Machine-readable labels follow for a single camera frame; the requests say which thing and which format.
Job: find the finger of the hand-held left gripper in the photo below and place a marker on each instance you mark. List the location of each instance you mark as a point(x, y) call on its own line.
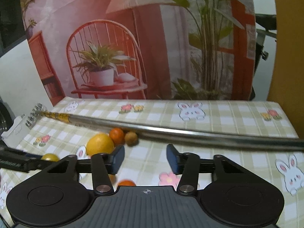
point(19, 152)
point(35, 165)

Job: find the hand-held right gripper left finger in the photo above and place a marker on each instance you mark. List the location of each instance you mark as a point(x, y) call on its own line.
point(118, 159)

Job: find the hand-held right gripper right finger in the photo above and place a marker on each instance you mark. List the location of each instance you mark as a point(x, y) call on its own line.
point(173, 159)

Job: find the large yellow orange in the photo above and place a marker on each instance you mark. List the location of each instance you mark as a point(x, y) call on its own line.
point(99, 144)

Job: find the small orange tangerine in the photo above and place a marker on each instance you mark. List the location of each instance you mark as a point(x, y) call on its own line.
point(117, 135)
point(127, 183)

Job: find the small brown fruit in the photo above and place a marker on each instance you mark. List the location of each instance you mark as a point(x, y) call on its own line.
point(131, 138)

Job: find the translucent plastic container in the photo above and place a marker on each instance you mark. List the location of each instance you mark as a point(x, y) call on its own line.
point(14, 129)

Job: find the telescopic metal back scratcher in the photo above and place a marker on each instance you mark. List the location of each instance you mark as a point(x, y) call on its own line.
point(190, 134)

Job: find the checked bunny tablecloth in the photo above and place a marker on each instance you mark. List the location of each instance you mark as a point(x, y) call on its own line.
point(213, 121)

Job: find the dark window pane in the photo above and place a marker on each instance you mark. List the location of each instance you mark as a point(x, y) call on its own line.
point(10, 16)

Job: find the brown wooden door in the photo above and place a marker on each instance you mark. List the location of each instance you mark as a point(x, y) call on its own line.
point(289, 76)

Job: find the black seat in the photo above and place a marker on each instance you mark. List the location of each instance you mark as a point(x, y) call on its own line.
point(266, 21)

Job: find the wall poster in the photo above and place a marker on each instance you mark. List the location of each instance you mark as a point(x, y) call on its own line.
point(154, 40)

